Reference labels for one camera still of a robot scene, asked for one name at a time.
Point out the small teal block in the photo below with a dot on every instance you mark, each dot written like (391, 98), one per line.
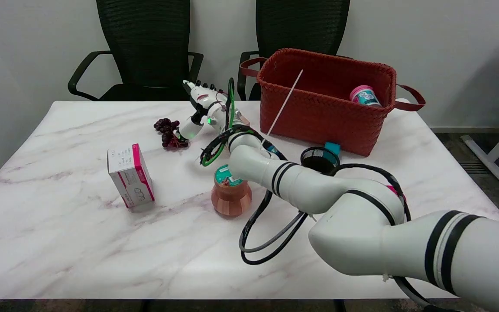
(333, 147)

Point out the pink wooden block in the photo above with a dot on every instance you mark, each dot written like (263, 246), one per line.
(241, 118)

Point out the terracotta jar teal lid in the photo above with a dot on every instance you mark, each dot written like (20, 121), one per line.
(231, 199)

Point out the dark purple grape bunch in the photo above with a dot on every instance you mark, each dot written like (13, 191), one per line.
(167, 130)

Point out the red woven basket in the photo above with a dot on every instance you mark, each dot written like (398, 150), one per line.
(319, 112)

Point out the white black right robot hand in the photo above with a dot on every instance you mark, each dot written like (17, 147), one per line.
(208, 106)

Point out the black mesh pen cup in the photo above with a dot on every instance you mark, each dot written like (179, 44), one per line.
(316, 161)

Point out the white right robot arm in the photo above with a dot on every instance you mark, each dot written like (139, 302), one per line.
(362, 225)

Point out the pink pomegranate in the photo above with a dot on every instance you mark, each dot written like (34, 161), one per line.
(391, 190)

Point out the white desk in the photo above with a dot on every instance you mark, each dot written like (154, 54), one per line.
(498, 151)

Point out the pink teal can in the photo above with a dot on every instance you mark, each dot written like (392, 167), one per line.
(364, 96)

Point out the black mesh office chair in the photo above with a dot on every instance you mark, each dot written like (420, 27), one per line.
(147, 39)
(301, 26)

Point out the white pink carton box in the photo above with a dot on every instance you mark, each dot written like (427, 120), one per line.
(130, 177)

